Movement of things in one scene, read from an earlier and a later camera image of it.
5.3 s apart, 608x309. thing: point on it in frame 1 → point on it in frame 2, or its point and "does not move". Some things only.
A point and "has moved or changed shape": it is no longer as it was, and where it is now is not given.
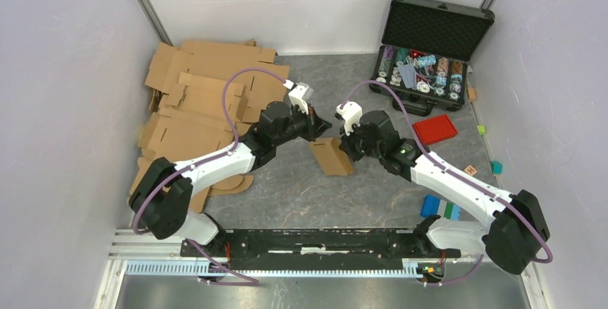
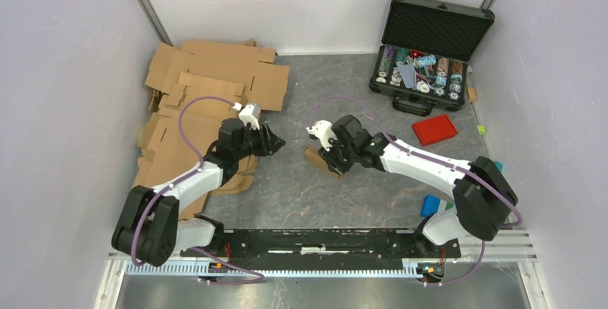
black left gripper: [315, 126] → [269, 143]
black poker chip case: [424, 51] does not move
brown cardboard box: [333, 161] has moved or changed shape
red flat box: [434, 130] does not move
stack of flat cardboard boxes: [204, 95] does not move
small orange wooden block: [472, 93] does not move
